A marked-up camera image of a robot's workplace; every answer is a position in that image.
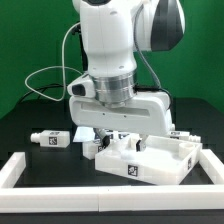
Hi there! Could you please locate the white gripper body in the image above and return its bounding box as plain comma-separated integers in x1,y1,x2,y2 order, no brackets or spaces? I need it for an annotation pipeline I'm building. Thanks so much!
69,92,172,136

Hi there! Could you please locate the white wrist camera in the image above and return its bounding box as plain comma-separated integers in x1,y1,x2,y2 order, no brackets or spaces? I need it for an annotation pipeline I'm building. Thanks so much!
67,74,96,98

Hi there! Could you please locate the grey looped cable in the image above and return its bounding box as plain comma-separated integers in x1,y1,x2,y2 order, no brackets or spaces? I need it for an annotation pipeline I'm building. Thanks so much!
24,21,84,103

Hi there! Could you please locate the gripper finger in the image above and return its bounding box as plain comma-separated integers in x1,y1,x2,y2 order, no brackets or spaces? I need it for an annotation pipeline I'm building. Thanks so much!
136,134,148,152
94,128,110,148

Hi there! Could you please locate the white U-shaped fence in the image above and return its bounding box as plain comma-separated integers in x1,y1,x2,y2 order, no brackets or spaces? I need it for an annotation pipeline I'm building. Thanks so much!
0,152,224,213

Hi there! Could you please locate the black camera on stand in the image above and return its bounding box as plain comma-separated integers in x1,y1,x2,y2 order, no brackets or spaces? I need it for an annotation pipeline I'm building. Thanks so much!
72,25,88,96

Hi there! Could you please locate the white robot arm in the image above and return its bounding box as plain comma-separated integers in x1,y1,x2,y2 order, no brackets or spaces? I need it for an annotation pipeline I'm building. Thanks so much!
67,0,185,147

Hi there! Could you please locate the white sheet with tags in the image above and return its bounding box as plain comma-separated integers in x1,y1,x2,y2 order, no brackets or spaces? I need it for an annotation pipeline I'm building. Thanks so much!
73,127,128,142

